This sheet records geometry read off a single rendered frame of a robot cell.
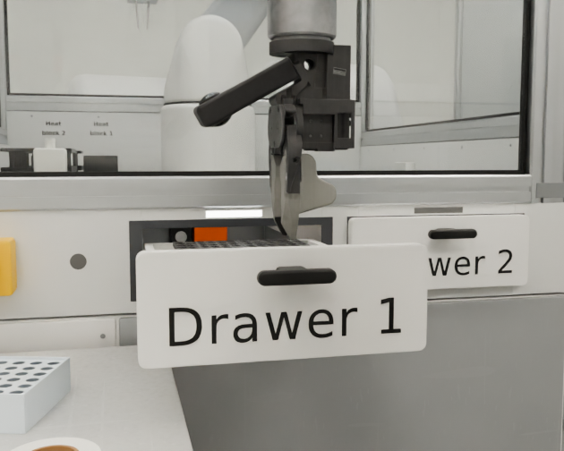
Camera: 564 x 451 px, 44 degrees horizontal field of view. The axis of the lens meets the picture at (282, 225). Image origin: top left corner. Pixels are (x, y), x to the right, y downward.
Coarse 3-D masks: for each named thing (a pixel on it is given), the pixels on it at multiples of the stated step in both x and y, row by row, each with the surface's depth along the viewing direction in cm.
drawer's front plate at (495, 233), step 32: (352, 224) 102; (384, 224) 103; (416, 224) 104; (448, 224) 105; (480, 224) 107; (512, 224) 108; (448, 256) 106; (480, 256) 107; (512, 256) 108; (448, 288) 106
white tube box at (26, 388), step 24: (0, 360) 77; (24, 360) 77; (48, 360) 77; (0, 384) 68; (24, 384) 68; (48, 384) 71; (0, 408) 65; (24, 408) 65; (48, 408) 71; (0, 432) 65; (24, 432) 65
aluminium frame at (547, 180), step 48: (528, 0) 108; (528, 48) 109; (528, 96) 110; (528, 144) 110; (0, 192) 93; (48, 192) 94; (96, 192) 95; (144, 192) 97; (192, 192) 98; (240, 192) 100; (384, 192) 105; (432, 192) 106; (480, 192) 108; (528, 192) 110
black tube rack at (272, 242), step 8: (240, 240) 99; (248, 240) 99; (256, 240) 99; (264, 240) 99; (272, 240) 100; (280, 240) 100; (288, 240) 99; (296, 240) 99; (176, 248) 90; (184, 248) 90; (192, 248) 90; (200, 248) 90; (208, 248) 90
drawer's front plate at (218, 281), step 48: (144, 288) 65; (192, 288) 66; (240, 288) 67; (288, 288) 68; (336, 288) 69; (384, 288) 70; (144, 336) 65; (192, 336) 66; (240, 336) 67; (288, 336) 68; (336, 336) 70; (384, 336) 71
